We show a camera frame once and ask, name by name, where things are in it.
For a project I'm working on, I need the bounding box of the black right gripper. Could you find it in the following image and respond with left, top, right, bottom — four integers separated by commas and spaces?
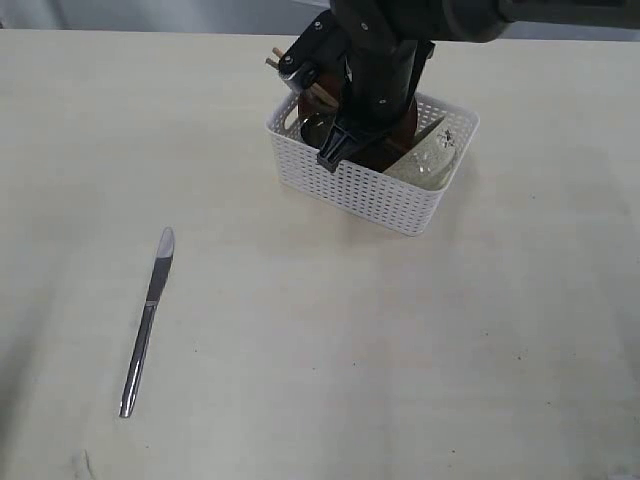
316, 1, 435, 173

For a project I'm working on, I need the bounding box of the stainless steel cup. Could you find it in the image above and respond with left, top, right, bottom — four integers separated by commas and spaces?
300, 113, 334, 149

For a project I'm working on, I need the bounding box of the silver table knife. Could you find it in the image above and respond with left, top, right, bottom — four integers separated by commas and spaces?
119, 227, 175, 418

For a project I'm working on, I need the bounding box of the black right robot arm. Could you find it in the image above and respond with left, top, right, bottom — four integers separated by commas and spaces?
317, 1, 639, 172

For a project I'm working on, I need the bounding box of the brown round wooden plate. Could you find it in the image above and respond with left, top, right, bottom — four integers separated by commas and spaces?
297, 90, 418, 172

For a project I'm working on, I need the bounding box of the upper wooden chopstick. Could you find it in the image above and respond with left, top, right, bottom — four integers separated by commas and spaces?
271, 46, 339, 109

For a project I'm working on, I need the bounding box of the wooden chopstick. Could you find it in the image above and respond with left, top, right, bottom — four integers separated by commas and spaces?
271, 46, 339, 109
265, 58, 279, 70

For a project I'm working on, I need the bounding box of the white plastic woven basket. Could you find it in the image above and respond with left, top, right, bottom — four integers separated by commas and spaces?
266, 92, 480, 236

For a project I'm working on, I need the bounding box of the white ceramic bowl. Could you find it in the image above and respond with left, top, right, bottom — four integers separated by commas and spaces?
384, 116, 457, 191

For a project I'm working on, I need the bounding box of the lower wooden chopstick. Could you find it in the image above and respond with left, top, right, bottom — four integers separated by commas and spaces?
265, 58, 279, 70

